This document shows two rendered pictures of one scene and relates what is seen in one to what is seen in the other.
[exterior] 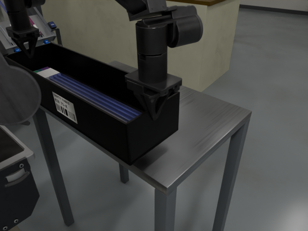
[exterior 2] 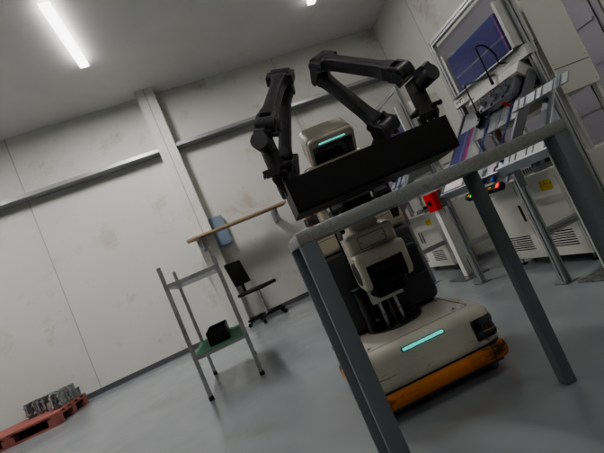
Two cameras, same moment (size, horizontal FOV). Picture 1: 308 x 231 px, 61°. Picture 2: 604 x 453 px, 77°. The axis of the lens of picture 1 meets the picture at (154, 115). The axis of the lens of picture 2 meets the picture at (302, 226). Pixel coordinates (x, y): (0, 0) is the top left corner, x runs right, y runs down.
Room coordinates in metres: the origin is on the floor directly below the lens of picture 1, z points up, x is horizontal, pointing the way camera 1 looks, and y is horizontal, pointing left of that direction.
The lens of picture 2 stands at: (1.33, -0.94, 0.76)
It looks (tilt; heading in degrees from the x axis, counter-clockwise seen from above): 4 degrees up; 132
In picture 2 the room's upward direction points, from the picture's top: 24 degrees counter-clockwise
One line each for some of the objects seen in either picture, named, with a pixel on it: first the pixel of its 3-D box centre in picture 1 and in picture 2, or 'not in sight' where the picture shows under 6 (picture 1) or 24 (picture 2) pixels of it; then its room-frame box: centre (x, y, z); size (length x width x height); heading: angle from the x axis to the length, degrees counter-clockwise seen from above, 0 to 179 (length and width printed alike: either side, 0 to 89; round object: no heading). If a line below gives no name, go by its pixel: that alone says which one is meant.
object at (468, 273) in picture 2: not in sight; (449, 234); (-0.05, 2.29, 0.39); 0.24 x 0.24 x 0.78; 55
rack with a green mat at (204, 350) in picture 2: not in sight; (212, 316); (-1.78, 0.92, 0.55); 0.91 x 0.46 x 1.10; 145
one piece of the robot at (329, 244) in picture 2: not in sight; (362, 262); (0.17, 0.66, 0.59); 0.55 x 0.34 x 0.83; 48
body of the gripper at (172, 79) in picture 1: (152, 68); (274, 164); (0.48, 0.00, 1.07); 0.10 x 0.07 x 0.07; 48
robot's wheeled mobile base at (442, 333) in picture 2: not in sight; (404, 344); (0.24, 0.60, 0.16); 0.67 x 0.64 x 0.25; 138
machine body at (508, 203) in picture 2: not in sight; (565, 206); (0.80, 2.26, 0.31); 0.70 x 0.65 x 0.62; 145
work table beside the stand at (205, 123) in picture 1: (135, 179); (461, 321); (0.81, 0.08, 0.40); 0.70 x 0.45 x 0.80; 48
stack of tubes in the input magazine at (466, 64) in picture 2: not in sight; (483, 53); (0.78, 2.13, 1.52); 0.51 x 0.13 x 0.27; 145
